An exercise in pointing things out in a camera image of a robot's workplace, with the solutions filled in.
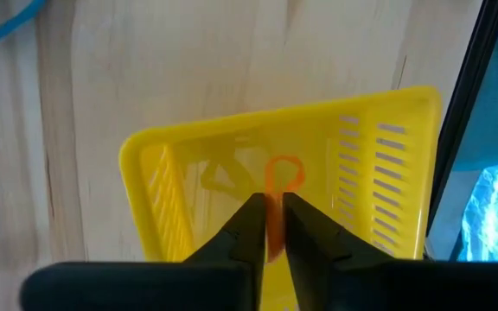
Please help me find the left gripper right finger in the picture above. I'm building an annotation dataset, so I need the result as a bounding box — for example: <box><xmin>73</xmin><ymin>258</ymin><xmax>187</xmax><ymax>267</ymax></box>
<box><xmin>282</xmin><ymin>191</ymin><xmax>498</xmax><ymax>311</ymax></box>

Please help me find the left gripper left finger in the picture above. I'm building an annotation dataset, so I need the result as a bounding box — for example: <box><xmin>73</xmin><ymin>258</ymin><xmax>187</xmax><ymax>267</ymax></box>
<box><xmin>18</xmin><ymin>192</ymin><xmax>268</xmax><ymax>311</ymax></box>

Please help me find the small orange rubber band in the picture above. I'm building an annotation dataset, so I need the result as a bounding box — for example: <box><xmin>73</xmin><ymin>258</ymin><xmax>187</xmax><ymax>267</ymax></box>
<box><xmin>264</xmin><ymin>154</ymin><xmax>306</xmax><ymax>263</ymax></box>

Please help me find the yellow plastic basket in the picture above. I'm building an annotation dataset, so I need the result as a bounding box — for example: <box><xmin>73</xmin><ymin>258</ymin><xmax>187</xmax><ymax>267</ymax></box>
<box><xmin>118</xmin><ymin>85</ymin><xmax>444</xmax><ymax>311</ymax></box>

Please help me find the black aluminium table frame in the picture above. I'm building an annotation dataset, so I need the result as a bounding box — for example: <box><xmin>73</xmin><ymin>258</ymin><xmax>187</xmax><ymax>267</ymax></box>
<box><xmin>424</xmin><ymin>0</ymin><xmax>498</xmax><ymax>260</ymax></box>

